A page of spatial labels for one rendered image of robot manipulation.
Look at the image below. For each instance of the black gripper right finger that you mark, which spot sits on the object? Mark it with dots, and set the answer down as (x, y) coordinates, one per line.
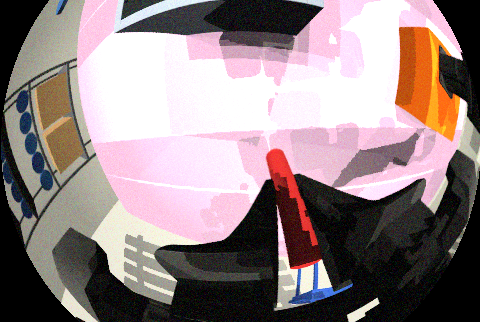
(346, 226)

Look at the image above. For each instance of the red peg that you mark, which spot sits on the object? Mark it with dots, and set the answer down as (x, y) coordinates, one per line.
(300, 239)

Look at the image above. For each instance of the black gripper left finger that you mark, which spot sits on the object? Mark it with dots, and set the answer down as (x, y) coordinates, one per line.
(250, 252)

